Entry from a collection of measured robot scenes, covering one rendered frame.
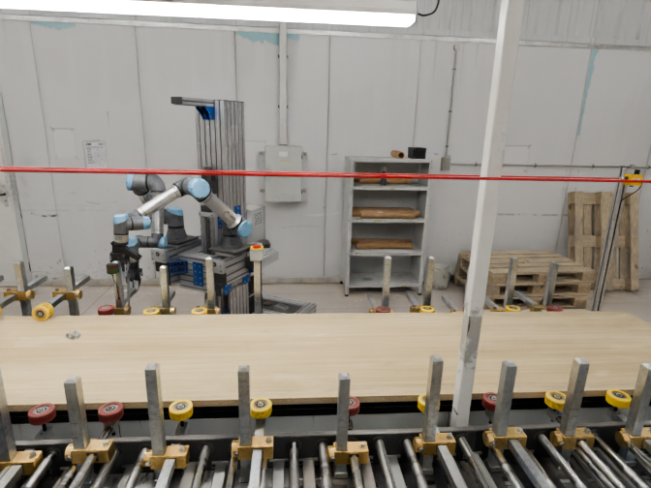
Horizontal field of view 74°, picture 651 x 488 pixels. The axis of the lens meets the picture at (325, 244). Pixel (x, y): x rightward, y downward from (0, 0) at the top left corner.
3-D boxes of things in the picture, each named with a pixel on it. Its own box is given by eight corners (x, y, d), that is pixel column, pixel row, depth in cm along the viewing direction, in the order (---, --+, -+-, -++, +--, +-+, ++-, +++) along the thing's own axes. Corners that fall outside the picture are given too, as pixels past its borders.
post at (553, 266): (537, 334, 268) (549, 260, 255) (542, 334, 268) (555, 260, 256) (540, 337, 265) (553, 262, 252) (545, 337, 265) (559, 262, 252)
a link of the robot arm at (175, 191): (185, 170, 274) (117, 213, 252) (193, 172, 266) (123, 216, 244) (194, 186, 280) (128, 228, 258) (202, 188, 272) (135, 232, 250)
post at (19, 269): (30, 341, 243) (16, 259, 231) (37, 341, 244) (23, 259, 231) (27, 344, 240) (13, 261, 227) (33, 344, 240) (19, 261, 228)
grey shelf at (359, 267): (339, 283, 534) (344, 155, 493) (410, 282, 543) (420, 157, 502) (345, 296, 491) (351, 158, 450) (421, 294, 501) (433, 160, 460)
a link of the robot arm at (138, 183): (168, 228, 319) (145, 183, 271) (146, 227, 318) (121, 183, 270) (170, 214, 325) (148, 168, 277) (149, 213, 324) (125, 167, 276)
